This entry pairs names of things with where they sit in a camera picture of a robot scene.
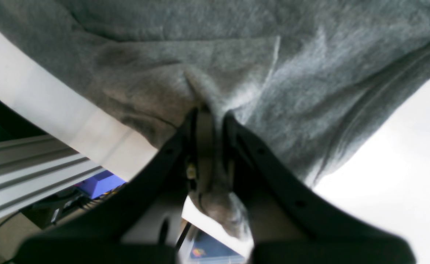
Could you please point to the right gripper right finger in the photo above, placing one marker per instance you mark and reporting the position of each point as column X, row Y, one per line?
column 290, row 224

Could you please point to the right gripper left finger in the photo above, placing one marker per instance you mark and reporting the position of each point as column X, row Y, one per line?
column 141, row 223

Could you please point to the grey t-shirt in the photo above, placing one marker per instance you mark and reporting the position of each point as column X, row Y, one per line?
column 314, row 79

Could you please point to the blue box under table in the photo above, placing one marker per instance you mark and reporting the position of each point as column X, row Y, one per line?
column 100, row 184

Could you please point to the aluminium frame stand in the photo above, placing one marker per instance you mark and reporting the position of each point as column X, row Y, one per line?
column 34, row 168

